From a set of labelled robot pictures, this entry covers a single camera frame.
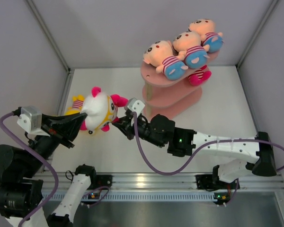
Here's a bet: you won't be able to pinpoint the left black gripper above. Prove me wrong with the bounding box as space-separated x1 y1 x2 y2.
20 112 86 178

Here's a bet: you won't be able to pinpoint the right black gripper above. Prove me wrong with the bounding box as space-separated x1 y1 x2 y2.
114 115 166 148

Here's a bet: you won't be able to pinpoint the white pink plush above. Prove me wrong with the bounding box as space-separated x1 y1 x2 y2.
80 87 128 132

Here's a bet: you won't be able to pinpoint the small boy plush doll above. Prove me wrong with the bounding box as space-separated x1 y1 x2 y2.
143 40 188 80

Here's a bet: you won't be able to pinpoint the white pink plush glasses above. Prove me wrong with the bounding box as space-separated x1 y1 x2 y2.
188 65 212 86

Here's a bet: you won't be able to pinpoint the large boy plush doll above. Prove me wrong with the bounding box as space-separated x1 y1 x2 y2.
188 18 224 53

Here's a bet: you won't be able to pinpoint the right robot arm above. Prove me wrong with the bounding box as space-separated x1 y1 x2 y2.
113 113 277 188

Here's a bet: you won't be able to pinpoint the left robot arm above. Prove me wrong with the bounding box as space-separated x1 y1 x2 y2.
0 113 98 227

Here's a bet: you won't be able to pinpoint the pink three-tier shelf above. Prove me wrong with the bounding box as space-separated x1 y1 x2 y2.
141 62 206 120

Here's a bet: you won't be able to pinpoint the yellow plush right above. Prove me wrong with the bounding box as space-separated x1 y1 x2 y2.
87 129 101 136

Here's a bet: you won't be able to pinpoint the yellow plush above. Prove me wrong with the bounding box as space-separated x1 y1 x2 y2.
87 129 101 136
64 95 85 115

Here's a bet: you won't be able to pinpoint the yellow plush left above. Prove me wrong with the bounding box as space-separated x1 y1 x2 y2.
64 95 85 115

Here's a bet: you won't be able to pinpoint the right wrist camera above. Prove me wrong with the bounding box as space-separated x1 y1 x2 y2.
124 98 145 116

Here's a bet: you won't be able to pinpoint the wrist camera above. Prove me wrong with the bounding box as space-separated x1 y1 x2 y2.
17 106 44 135
124 98 145 116

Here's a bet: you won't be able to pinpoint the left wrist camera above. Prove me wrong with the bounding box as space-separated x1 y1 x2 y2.
17 106 44 135

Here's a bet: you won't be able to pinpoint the aluminium mounting rail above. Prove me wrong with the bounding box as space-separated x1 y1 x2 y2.
37 172 284 190

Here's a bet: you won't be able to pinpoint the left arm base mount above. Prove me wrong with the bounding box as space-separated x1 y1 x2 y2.
91 175 113 189

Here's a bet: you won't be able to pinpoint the white slotted cable duct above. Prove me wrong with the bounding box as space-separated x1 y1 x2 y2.
41 191 218 201

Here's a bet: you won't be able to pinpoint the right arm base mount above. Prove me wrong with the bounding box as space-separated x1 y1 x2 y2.
195 165 240 192

